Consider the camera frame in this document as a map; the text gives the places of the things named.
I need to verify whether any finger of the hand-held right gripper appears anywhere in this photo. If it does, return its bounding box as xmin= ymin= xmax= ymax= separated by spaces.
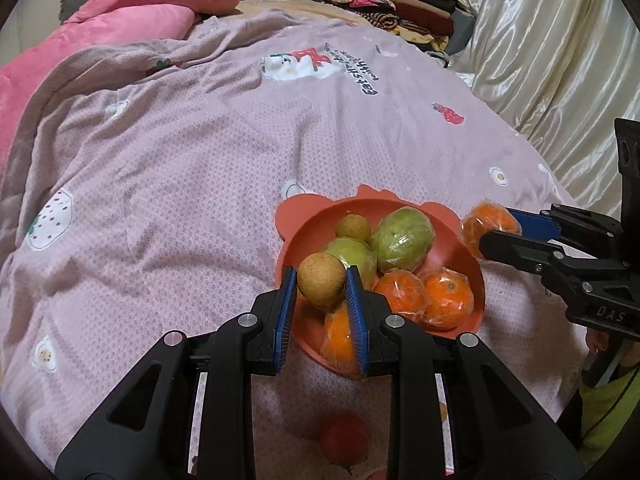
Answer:
xmin=479 ymin=230 xmax=640 ymax=311
xmin=504 ymin=203 xmax=626 ymax=256

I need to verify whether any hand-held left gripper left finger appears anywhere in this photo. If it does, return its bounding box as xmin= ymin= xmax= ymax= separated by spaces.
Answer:
xmin=55 ymin=266 xmax=298 ymax=480

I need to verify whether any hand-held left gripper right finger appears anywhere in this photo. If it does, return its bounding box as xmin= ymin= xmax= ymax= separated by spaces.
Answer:
xmin=344 ymin=266 xmax=586 ymax=480

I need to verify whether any orange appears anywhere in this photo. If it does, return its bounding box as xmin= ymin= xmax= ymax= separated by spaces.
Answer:
xmin=322 ymin=305 xmax=366 ymax=376
xmin=419 ymin=266 xmax=475 ymax=330
xmin=372 ymin=269 xmax=427 ymax=318
xmin=460 ymin=202 xmax=522 ymax=261

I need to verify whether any brown longan fruit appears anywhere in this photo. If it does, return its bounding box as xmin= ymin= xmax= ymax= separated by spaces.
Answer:
xmin=335 ymin=214 xmax=372 ymax=246
xmin=297 ymin=253 xmax=347 ymax=313

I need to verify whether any orange-red bear-eared plate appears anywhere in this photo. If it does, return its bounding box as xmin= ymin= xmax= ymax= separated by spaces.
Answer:
xmin=274 ymin=185 xmax=486 ymax=381

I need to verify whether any large green fruit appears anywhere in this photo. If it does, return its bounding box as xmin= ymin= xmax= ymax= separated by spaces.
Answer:
xmin=370 ymin=208 xmax=435 ymax=273

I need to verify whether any small wrapped green fruit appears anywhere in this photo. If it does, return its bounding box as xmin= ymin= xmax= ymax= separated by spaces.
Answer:
xmin=324 ymin=237 xmax=378 ymax=288

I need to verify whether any person's yellow-green clothing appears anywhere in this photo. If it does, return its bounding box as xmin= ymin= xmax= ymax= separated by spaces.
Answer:
xmin=579 ymin=362 xmax=640 ymax=467

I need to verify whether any red tomato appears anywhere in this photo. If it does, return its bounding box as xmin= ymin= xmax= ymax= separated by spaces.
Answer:
xmin=319 ymin=412 xmax=372 ymax=473

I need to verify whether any cream satin curtain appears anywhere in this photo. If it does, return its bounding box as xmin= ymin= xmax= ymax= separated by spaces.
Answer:
xmin=442 ymin=0 xmax=640 ymax=221

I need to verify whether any lilac printed blanket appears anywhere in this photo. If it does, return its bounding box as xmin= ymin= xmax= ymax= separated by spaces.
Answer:
xmin=0 ymin=10 xmax=601 ymax=480

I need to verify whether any stack of folded clothes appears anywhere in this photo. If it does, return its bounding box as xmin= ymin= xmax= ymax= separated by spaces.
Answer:
xmin=320 ymin=0 xmax=458 ymax=53

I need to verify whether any beige bed sheet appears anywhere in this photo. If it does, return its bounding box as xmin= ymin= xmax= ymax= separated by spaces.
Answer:
xmin=232 ymin=0 xmax=363 ymax=27

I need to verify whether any pink duvet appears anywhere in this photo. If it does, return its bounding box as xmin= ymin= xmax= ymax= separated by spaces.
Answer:
xmin=0 ymin=0 xmax=241 ymax=161

